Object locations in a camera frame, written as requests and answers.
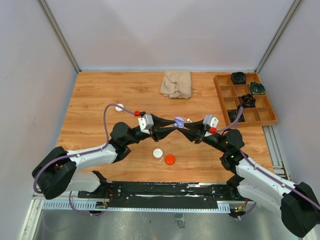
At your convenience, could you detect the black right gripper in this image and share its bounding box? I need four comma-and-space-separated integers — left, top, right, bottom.
178, 119, 228, 154

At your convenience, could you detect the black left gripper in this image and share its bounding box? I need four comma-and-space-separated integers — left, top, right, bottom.
125, 114, 178, 146

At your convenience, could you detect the purple charging case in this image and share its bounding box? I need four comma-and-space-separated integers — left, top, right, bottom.
173, 116, 185, 129

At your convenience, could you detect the white charging case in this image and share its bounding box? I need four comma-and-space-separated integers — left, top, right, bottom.
115, 103, 124, 112
152, 148, 163, 159

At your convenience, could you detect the orange earbud charging case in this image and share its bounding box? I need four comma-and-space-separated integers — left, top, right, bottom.
165, 154, 176, 165

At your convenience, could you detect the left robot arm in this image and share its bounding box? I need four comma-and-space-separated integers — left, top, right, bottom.
31, 113, 177, 200

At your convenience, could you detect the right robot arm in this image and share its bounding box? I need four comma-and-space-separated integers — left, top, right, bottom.
177, 118, 320, 238

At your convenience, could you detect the dark green rolled sock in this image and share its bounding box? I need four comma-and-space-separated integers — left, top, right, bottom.
227, 104, 245, 123

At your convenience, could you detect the beige cloth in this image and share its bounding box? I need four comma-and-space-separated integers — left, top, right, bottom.
159, 70, 192, 99

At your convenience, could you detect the black orange rolled sock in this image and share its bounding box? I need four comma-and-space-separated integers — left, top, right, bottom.
239, 94, 256, 108

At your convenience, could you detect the wooden compartment tray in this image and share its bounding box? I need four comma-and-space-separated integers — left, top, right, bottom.
214, 72, 278, 127

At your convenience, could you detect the blue yellow rolled sock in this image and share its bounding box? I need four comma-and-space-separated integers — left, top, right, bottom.
248, 81, 266, 95

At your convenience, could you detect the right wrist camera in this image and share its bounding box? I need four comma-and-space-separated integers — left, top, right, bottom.
202, 114, 219, 132

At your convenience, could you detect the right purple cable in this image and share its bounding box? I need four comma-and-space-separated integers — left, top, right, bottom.
214, 106, 320, 221

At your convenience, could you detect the purple cable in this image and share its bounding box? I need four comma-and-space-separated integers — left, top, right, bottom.
33, 103, 141, 217
214, 106, 320, 221

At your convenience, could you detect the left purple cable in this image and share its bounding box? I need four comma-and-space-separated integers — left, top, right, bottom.
33, 103, 141, 217

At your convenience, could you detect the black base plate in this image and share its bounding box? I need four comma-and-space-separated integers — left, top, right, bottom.
77, 181, 246, 211

